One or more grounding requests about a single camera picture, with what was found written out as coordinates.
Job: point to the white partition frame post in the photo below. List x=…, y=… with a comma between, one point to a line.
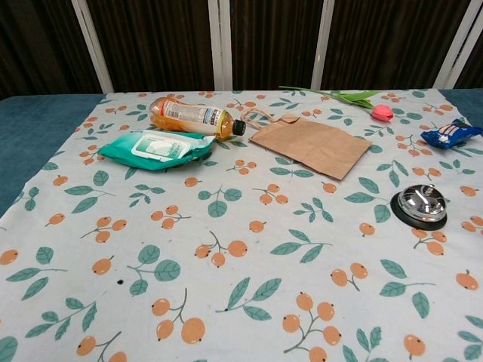
x=92, y=45
x=220, y=45
x=323, y=45
x=458, y=41

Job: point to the brown paper bag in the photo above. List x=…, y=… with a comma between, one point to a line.
x=309, y=145

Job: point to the pink artificial tulip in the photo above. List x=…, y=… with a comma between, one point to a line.
x=382, y=112

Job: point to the green wet wipes pack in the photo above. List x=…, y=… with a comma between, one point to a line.
x=154, y=149

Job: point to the silver call bell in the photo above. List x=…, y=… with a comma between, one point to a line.
x=422, y=205

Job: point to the blue snack packet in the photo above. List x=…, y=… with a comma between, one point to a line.
x=451, y=134

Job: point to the floral fruit print tablecloth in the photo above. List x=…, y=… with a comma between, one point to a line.
x=234, y=245

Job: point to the orange drink plastic bottle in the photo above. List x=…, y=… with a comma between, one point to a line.
x=188, y=117

